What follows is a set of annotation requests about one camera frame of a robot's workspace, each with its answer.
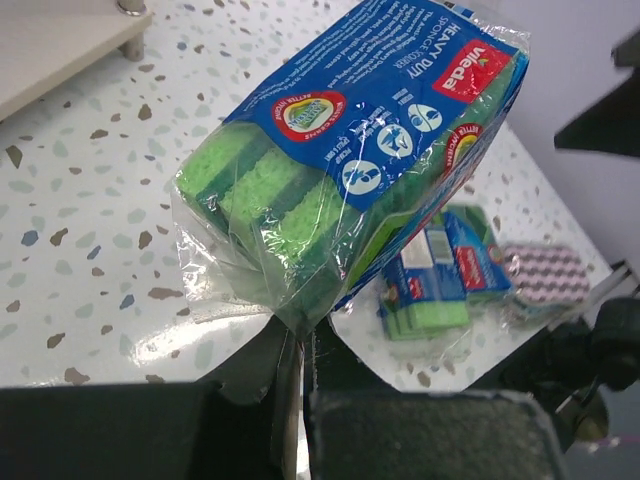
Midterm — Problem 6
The large blue Vileda sponge pack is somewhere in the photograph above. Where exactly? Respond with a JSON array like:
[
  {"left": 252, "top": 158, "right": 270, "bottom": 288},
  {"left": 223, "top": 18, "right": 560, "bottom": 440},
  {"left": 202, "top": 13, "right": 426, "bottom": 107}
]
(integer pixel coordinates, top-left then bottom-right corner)
[{"left": 174, "top": 1, "right": 529, "bottom": 334}]

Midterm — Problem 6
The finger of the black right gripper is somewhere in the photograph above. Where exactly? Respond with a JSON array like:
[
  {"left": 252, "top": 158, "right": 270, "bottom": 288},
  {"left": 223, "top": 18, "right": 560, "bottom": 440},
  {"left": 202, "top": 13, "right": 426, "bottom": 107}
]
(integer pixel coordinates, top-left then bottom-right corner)
[{"left": 554, "top": 30, "right": 639, "bottom": 160}]

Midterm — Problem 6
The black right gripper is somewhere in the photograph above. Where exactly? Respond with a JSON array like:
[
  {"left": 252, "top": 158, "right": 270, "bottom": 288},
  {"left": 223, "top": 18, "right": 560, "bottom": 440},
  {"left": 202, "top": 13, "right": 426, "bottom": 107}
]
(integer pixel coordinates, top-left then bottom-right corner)
[{"left": 499, "top": 260, "right": 639, "bottom": 450}]

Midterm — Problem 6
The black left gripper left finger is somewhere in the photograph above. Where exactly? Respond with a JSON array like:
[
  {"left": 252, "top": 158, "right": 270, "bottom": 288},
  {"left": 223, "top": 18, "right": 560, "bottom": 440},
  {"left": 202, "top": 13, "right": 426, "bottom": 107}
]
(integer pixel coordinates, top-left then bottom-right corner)
[{"left": 1, "top": 318, "right": 302, "bottom": 479}]

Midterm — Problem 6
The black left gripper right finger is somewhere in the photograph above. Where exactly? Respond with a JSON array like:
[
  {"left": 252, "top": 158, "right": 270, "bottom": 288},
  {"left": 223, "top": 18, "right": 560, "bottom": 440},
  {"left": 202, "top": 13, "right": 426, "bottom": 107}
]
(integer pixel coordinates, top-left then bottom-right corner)
[{"left": 304, "top": 319, "right": 569, "bottom": 479}]

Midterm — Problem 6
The small pink wavy sponge pack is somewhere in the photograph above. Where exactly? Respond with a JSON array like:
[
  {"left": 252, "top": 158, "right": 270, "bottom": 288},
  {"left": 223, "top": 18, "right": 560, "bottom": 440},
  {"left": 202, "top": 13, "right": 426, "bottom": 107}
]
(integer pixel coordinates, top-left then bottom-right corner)
[{"left": 502, "top": 242, "right": 591, "bottom": 321}]

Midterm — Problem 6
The Vileda pack with barcode label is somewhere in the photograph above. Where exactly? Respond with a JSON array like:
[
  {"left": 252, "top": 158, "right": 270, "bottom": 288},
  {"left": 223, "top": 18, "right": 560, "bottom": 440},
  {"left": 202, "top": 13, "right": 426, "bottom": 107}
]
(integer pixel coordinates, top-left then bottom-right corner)
[{"left": 381, "top": 224, "right": 471, "bottom": 341}]

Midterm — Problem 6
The beige two-tier wooden shelf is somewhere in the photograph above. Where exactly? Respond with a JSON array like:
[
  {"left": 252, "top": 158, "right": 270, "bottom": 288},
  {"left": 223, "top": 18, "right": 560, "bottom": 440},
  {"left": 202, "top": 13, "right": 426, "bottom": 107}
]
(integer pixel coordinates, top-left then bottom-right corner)
[{"left": 1, "top": 1, "right": 152, "bottom": 119}]

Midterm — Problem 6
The Vileda pack with red logo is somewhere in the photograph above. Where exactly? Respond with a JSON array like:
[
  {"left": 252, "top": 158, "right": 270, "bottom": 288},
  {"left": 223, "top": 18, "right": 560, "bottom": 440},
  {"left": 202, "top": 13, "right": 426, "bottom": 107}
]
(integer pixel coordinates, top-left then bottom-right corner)
[{"left": 442, "top": 204, "right": 512, "bottom": 304}]

